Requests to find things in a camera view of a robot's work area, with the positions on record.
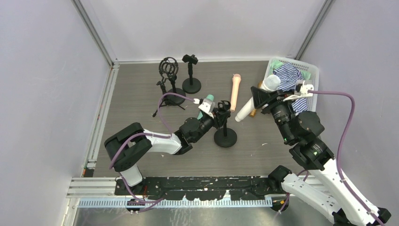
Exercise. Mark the black shock mount stand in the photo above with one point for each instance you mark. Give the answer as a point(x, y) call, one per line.
point(168, 69)

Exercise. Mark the white plastic basket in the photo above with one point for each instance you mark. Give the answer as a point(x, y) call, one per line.
point(312, 101)

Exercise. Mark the gold microphone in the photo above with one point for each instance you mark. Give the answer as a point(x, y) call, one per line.
point(253, 112)

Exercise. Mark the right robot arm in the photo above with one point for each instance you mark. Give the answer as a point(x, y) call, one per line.
point(344, 205)

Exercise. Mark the green microphone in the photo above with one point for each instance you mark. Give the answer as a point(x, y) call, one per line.
point(206, 105)

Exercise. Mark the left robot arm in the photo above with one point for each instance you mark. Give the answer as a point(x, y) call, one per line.
point(128, 146)

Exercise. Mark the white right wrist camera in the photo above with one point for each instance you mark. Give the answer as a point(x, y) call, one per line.
point(302, 89)

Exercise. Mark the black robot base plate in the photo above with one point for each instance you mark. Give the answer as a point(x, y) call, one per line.
point(206, 188)

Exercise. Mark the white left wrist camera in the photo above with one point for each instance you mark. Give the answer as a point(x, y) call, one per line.
point(196, 101)

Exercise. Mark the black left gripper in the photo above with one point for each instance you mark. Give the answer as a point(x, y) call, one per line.
point(216, 114)

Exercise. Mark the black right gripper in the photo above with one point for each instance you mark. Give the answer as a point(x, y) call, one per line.
point(269, 101)

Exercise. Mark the aluminium frame rail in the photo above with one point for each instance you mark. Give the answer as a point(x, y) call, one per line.
point(91, 186)

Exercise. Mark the black stand with clip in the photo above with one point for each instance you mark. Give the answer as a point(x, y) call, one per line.
point(191, 85)

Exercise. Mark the pink microphone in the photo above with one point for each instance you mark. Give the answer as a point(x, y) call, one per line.
point(236, 79)

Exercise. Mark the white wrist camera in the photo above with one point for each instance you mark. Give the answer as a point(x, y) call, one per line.
point(196, 101)
point(302, 89)

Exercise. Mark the green cloth in basket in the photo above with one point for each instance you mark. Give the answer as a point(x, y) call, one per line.
point(288, 73)

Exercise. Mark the white microphone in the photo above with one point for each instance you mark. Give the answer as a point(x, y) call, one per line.
point(269, 84)

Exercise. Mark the blue striped cloth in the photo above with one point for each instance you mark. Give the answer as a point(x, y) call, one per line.
point(299, 105)

